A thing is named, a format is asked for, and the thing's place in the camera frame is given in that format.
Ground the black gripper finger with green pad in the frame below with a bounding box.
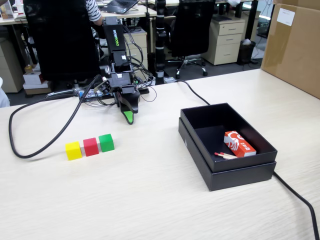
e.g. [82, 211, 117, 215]
[117, 92, 135, 125]

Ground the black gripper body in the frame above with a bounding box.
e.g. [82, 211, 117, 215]
[109, 71, 136, 94]

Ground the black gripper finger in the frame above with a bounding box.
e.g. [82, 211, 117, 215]
[121, 86, 141, 114]

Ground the green wooden cube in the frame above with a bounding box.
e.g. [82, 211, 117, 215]
[98, 133, 116, 153]

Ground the red wooden cube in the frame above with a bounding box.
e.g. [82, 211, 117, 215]
[82, 137, 100, 157]

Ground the yellow wooden cube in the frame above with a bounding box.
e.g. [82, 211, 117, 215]
[65, 141, 83, 161]

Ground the black box tray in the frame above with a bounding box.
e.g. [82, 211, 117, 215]
[179, 102, 278, 173]

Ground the white carton box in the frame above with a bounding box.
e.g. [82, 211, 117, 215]
[22, 71, 52, 91]

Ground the black open box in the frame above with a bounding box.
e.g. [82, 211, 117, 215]
[177, 117, 277, 192]

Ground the large brown cardboard box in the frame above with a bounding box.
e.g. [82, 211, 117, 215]
[260, 0, 320, 100]

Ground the motor controller circuit board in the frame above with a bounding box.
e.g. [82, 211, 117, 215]
[133, 76, 151, 95]

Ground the clear cased circuit board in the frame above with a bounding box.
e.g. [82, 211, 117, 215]
[79, 87, 103, 102]

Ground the beige cabinet with lock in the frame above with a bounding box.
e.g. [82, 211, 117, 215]
[123, 31, 149, 76]

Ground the black pole with white bands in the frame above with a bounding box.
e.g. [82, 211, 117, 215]
[154, 0, 168, 86]

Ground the beige office desk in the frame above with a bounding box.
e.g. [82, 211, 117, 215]
[0, 4, 158, 26]

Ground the large black office chair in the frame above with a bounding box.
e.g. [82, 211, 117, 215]
[22, 0, 103, 87]

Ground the black laptop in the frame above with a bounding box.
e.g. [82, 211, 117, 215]
[99, 0, 140, 15]

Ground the person in striped shirt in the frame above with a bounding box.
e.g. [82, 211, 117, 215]
[84, 0, 106, 27]

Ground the black swivel office chair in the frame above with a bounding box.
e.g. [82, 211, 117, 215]
[166, 0, 217, 80]

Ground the beige three drawer cabinet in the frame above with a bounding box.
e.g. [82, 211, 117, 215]
[201, 18, 247, 66]

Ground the beige side cabinet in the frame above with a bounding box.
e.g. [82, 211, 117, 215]
[0, 37, 25, 94]

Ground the red white matchbox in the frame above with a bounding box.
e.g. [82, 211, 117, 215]
[223, 130, 258, 158]

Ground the white cloth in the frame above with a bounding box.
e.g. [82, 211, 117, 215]
[0, 77, 11, 108]

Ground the black trash bin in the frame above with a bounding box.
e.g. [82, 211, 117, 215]
[236, 38, 257, 66]

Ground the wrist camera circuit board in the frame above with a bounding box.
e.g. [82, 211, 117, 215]
[94, 79, 111, 95]

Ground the thin black wire bundle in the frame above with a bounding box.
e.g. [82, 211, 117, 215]
[121, 23, 158, 103]

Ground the thick black camera cable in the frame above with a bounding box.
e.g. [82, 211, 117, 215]
[8, 74, 106, 160]

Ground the desktop photo frame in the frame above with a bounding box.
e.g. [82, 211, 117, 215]
[0, 0, 15, 20]

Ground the thick black table cable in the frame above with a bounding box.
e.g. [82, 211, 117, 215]
[173, 79, 320, 240]

